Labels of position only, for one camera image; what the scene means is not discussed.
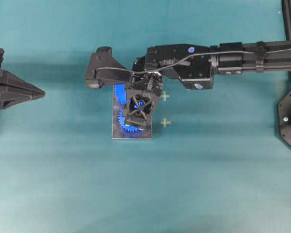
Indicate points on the large blue gear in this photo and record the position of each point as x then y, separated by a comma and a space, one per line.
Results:
120, 93

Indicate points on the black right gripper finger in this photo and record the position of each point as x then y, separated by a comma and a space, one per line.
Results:
140, 107

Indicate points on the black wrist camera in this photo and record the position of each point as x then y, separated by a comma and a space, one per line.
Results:
103, 69

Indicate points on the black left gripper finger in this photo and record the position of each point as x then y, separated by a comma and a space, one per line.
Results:
10, 80
8, 99

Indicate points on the lower yellow cross marker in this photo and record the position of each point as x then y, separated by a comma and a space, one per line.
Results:
165, 122

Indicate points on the yellow cross marker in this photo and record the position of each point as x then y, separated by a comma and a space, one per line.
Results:
164, 96
165, 122

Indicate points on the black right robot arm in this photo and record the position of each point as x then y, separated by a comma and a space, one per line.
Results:
226, 59

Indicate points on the metal base plate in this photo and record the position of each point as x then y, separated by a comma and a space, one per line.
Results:
120, 130

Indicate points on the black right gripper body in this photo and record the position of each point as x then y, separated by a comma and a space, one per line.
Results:
194, 73

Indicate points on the upper yellow cross marker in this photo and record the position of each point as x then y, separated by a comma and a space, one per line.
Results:
164, 96

